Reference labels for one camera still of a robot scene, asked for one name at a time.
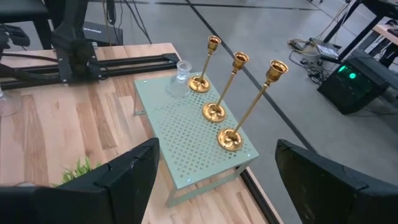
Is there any black equipment box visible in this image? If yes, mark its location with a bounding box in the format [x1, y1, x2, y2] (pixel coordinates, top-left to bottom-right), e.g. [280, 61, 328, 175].
[81, 21, 124, 47]

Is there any green perforated metal shelf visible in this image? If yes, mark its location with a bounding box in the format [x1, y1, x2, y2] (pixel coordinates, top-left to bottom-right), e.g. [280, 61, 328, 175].
[132, 72, 261, 208]

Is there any tall gold candlestick holder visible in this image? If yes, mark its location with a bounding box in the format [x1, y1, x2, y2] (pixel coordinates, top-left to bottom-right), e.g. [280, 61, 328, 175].
[216, 59, 290, 152]

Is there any black computer tower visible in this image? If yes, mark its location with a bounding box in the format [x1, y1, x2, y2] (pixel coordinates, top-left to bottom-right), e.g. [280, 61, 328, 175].
[317, 49, 398, 116]

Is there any short gold candlestick holder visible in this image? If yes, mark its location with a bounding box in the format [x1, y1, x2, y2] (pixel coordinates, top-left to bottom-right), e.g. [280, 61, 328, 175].
[188, 35, 222, 94]

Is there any black cable bundle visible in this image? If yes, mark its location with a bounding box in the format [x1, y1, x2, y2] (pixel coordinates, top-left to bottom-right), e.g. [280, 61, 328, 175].
[287, 37, 326, 85]

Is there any black hanging cable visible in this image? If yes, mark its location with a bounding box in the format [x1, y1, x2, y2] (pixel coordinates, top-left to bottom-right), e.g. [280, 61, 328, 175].
[123, 0, 154, 45]

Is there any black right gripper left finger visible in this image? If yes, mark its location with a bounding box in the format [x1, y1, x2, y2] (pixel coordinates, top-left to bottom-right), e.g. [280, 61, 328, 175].
[53, 138, 161, 224]

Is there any white power adapter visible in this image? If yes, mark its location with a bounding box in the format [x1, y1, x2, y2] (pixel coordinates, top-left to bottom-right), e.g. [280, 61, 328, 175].
[315, 42, 340, 59]

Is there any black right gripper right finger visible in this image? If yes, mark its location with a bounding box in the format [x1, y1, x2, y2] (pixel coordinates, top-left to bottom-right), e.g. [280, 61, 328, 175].
[275, 139, 369, 224]

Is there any black leg wooden table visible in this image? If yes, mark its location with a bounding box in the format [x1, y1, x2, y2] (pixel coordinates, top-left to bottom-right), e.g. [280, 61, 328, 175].
[322, 0, 398, 68]

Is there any small artificial green plant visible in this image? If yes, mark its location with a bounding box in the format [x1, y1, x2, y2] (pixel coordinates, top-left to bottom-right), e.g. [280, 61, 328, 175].
[51, 156, 104, 189]

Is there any medium gold candlestick holder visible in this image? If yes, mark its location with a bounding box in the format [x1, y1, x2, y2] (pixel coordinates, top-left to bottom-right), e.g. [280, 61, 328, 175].
[201, 51, 251, 124]

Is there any clear glass candle holder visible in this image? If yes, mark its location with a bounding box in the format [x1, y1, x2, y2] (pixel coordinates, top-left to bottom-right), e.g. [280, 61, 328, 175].
[0, 88, 24, 118]
[165, 60, 193, 100]

